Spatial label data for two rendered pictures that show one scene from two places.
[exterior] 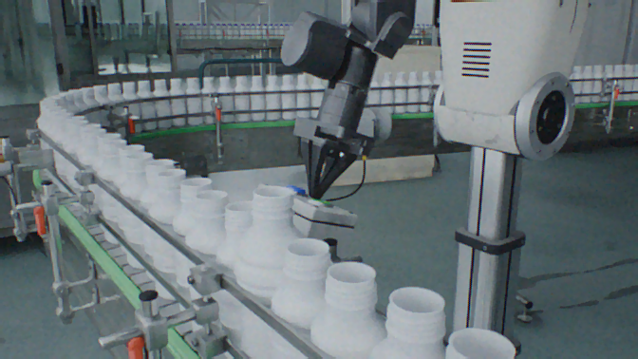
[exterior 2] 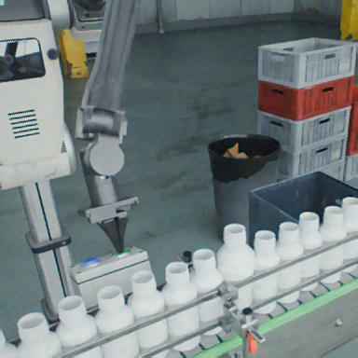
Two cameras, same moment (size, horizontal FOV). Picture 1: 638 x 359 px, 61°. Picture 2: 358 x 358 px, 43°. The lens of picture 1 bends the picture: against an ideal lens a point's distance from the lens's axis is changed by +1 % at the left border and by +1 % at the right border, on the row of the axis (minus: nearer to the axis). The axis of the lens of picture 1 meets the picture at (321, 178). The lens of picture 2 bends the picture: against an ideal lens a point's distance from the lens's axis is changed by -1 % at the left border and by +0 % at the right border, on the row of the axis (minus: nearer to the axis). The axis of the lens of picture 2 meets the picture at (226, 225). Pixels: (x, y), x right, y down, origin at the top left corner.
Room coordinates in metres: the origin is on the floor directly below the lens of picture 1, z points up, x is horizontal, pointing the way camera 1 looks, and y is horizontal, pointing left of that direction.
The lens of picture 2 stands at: (0.42, 0.72, 1.60)
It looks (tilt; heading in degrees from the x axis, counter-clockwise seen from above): 30 degrees down; 275
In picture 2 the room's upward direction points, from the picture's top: 1 degrees counter-clockwise
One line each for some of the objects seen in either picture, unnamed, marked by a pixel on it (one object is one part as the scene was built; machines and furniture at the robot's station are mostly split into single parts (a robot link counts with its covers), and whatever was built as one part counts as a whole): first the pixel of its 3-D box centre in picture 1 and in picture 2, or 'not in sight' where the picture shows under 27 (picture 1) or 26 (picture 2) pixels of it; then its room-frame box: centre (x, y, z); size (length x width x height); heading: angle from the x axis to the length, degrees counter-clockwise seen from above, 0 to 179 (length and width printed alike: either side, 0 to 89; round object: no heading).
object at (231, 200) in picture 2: not in sight; (244, 192); (0.52, -1.91, 0.32); 0.45 x 0.45 x 0.64
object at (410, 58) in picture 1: (368, 112); not in sight; (4.91, -0.43, 0.59); 1.10 x 0.62 x 1.18; 109
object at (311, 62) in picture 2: not in sight; (307, 61); (0.10, -2.65, 1.00); 0.61 x 0.41 x 0.22; 44
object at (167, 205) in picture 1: (175, 234); (117, 332); (0.64, 0.19, 1.08); 0.06 x 0.06 x 0.17
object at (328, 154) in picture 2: not in sight; (301, 150); (0.10, -2.65, 0.33); 0.61 x 0.41 x 0.22; 43
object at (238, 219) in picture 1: (247, 281); (207, 292); (0.51, 0.08, 1.08); 0.06 x 0.06 x 0.17
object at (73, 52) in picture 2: not in sight; (71, 41); (3.60, -7.10, 0.55); 0.40 x 0.40 x 1.10; 37
